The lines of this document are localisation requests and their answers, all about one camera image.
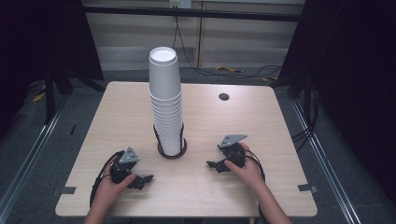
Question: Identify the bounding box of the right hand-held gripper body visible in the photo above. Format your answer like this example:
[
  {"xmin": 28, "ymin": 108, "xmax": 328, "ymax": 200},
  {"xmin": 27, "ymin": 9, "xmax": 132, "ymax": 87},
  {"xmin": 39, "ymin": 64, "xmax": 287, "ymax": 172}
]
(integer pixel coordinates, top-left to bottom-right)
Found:
[{"xmin": 217, "ymin": 133, "xmax": 249, "ymax": 169}]

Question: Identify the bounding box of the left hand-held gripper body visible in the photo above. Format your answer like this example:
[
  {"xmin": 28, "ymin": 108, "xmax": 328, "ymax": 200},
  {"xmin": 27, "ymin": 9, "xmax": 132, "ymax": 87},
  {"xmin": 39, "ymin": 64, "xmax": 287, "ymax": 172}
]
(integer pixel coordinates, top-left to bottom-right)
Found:
[{"xmin": 109, "ymin": 146, "xmax": 141, "ymax": 185}]

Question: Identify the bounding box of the black wire cup holder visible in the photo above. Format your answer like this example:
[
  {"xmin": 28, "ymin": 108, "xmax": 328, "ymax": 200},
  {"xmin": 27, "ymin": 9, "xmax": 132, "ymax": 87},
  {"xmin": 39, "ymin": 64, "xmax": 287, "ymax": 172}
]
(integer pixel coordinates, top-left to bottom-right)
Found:
[{"xmin": 152, "ymin": 122, "xmax": 188, "ymax": 161}]

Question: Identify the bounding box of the stack of white paper cups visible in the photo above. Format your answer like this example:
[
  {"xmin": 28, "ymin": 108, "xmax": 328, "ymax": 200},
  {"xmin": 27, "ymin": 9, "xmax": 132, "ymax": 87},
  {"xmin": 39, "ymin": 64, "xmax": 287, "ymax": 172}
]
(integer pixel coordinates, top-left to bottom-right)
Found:
[{"xmin": 148, "ymin": 46, "xmax": 184, "ymax": 157}]

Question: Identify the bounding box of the person's right hand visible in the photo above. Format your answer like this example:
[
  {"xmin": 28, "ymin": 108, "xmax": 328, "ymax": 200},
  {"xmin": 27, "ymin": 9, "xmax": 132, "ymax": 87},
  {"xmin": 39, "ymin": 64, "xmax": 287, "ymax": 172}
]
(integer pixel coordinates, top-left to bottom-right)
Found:
[{"xmin": 223, "ymin": 142, "xmax": 266, "ymax": 191}]

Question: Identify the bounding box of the person's left hand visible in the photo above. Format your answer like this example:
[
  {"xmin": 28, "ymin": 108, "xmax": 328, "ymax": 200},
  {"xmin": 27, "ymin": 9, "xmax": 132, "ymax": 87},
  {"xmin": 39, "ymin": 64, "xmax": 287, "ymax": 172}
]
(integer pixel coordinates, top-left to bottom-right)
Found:
[{"xmin": 96, "ymin": 155, "xmax": 137, "ymax": 204}]

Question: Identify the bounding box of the yellow floor item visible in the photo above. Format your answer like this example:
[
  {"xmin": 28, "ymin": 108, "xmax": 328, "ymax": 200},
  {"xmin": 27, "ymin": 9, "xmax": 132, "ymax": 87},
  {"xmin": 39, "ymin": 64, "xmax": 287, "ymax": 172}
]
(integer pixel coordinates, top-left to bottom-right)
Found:
[{"xmin": 214, "ymin": 64, "xmax": 245, "ymax": 75}]

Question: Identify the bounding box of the grey tape piece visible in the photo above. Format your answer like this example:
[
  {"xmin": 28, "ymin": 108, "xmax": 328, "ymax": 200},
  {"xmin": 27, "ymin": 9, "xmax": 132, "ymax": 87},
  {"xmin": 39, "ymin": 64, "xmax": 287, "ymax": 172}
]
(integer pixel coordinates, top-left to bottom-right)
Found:
[{"xmin": 297, "ymin": 183, "xmax": 318, "ymax": 193}]

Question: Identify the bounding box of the yellow tape scrap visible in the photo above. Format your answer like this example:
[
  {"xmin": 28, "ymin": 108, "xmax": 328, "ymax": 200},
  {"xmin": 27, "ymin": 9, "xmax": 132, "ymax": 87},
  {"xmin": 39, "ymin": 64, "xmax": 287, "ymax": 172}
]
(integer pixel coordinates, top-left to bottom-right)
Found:
[{"xmin": 32, "ymin": 91, "xmax": 47, "ymax": 104}]

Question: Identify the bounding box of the black curtain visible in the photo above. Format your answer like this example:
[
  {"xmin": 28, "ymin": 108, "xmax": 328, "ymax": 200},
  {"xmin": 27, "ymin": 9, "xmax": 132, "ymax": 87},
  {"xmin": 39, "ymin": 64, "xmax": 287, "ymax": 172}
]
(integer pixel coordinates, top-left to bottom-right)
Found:
[
  {"xmin": 0, "ymin": 0, "xmax": 106, "ymax": 133},
  {"xmin": 273, "ymin": 0, "xmax": 396, "ymax": 204}
]

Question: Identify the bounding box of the black horizontal bar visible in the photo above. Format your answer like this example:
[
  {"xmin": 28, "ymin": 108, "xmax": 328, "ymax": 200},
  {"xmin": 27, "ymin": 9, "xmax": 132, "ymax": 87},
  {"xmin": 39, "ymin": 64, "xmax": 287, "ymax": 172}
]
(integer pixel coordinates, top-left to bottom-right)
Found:
[{"xmin": 81, "ymin": 3, "xmax": 305, "ymax": 23}]

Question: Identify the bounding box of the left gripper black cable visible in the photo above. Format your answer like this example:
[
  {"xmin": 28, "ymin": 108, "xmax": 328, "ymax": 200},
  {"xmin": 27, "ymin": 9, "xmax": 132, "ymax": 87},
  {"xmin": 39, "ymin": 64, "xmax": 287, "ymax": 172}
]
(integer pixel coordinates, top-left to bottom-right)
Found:
[{"xmin": 89, "ymin": 150, "xmax": 126, "ymax": 208}]

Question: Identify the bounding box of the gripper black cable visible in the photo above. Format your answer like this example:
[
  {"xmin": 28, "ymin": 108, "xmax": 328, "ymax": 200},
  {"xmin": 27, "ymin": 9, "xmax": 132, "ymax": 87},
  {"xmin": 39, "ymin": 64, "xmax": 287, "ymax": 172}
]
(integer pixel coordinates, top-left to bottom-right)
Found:
[
  {"xmin": 89, "ymin": 150, "xmax": 126, "ymax": 208},
  {"xmin": 243, "ymin": 148, "xmax": 268, "ymax": 224}
]

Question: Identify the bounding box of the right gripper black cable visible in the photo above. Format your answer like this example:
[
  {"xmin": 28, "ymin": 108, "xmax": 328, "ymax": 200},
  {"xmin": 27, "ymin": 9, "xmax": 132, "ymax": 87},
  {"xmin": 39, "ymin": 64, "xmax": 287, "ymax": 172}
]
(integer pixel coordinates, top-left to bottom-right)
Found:
[{"xmin": 243, "ymin": 148, "xmax": 268, "ymax": 224}]

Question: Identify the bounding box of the bundle of black floor cables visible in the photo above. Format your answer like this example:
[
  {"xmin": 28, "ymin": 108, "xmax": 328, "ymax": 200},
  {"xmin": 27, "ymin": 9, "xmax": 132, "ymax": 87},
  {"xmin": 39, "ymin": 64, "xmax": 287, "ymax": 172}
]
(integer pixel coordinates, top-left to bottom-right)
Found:
[{"xmin": 290, "ymin": 88, "xmax": 322, "ymax": 152}]

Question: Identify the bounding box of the metal floor rail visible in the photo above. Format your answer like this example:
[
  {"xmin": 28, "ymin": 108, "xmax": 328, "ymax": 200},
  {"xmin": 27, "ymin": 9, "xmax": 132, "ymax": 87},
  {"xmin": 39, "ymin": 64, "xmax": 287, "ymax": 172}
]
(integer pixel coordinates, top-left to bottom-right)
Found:
[
  {"xmin": 290, "ymin": 98, "xmax": 363, "ymax": 224},
  {"xmin": 0, "ymin": 101, "xmax": 64, "ymax": 217}
]

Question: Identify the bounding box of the black hanging cable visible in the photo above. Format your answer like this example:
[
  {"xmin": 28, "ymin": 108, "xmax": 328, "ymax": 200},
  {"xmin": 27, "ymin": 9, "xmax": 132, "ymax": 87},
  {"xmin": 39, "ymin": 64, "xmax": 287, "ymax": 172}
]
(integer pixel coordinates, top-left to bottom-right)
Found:
[{"xmin": 172, "ymin": 15, "xmax": 285, "ymax": 79}]

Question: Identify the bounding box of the wall power socket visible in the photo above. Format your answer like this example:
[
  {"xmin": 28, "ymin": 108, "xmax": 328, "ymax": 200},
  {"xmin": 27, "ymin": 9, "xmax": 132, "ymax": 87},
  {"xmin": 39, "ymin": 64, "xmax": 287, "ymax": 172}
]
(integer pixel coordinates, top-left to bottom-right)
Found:
[{"xmin": 168, "ymin": 0, "xmax": 192, "ymax": 10}]

